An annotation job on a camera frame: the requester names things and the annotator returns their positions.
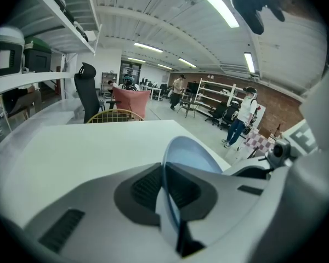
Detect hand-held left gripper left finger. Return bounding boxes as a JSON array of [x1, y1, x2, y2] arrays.
[[24, 162, 181, 263]]

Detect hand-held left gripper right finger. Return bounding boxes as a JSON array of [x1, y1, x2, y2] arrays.
[[165, 163, 268, 258]]

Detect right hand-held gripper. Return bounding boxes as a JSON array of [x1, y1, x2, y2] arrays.
[[223, 118, 320, 180]]

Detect big blue plate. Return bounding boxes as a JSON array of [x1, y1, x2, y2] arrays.
[[155, 135, 224, 246]]

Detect table with checkered cloth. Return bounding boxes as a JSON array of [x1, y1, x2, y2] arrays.
[[241, 131, 277, 155]]

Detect brown cardboard box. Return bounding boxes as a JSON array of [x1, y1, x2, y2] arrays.
[[259, 127, 274, 140]]

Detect black office chair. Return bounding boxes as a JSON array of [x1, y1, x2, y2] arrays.
[[220, 100, 241, 130], [205, 102, 227, 126], [73, 62, 122, 124]]

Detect white table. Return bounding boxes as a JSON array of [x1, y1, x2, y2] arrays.
[[0, 119, 231, 230]]

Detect white shelf unit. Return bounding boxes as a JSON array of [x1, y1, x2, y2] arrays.
[[194, 77, 246, 120]]

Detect black flat screen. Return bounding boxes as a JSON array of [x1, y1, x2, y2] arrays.
[[186, 82, 201, 95]]

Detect white office desk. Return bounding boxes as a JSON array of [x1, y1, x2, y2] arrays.
[[140, 85, 165, 101]]

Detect pink armchair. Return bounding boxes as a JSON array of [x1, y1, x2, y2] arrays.
[[112, 86, 151, 120]]

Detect grey metal cabinet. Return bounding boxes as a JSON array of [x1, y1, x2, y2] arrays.
[[100, 72, 118, 95]]

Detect white metal shelf rack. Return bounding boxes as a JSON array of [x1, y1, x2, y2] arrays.
[[0, 0, 103, 98]]

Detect green and black case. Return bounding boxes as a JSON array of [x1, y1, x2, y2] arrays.
[[23, 36, 53, 73]]

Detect row of shelf cases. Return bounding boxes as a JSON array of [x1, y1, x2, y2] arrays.
[[46, 0, 90, 43]]

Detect white case with black panel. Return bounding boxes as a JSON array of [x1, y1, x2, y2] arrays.
[[0, 27, 26, 78]]

